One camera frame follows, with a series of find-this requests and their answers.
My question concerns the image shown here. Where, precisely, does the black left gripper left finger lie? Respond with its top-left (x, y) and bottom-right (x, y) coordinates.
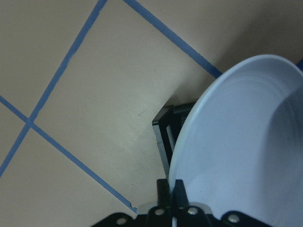
top-left (94, 179), bottom-right (172, 227)

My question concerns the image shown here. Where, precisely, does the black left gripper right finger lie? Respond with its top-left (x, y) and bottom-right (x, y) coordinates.
top-left (174, 179), bottom-right (269, 227)

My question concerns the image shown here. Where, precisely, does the blue plate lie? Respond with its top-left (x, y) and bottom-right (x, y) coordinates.
top-left (169, 55), bottom-right (303, 227)

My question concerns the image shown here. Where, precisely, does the black plate rack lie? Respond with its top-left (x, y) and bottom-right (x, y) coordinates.
top-left (152, 102), bottom-right (195, 178)

